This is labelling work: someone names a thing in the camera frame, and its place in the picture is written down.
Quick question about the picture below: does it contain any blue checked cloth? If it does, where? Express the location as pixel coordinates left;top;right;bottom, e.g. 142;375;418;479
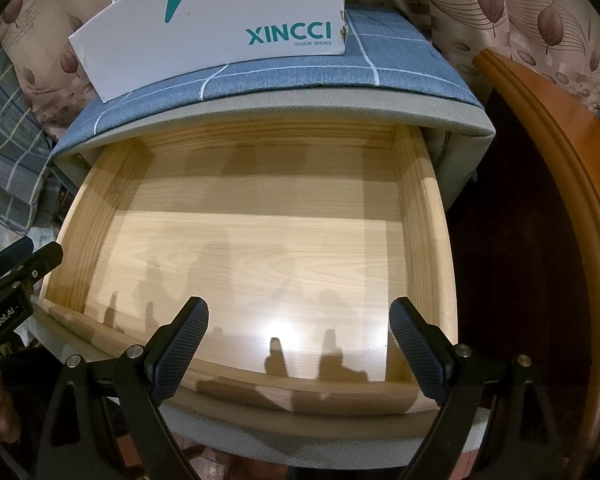
47;2;486;156

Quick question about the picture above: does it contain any wooden drawer with grey front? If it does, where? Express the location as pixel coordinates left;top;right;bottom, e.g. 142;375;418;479
30;122;491;466

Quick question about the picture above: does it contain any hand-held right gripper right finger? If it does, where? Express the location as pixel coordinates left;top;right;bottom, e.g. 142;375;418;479
389;296;586;480

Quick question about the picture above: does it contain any brown wooden furniture frame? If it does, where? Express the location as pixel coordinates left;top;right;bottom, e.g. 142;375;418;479
472;47;600;480

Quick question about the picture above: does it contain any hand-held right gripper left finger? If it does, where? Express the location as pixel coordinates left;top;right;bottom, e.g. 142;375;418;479
35;296;211;480

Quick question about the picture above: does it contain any grey plaid blanket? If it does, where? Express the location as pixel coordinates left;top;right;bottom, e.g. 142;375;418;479
0;47;76;233

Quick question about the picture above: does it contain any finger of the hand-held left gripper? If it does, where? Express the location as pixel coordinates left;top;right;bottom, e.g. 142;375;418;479
0;237;35;273
7;241;65;281

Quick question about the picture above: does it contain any leaf print curtain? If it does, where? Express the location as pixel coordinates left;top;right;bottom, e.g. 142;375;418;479
0;0;600;126

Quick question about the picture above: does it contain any white cardboard box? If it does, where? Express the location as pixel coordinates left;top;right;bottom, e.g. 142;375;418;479
67;0;348;103

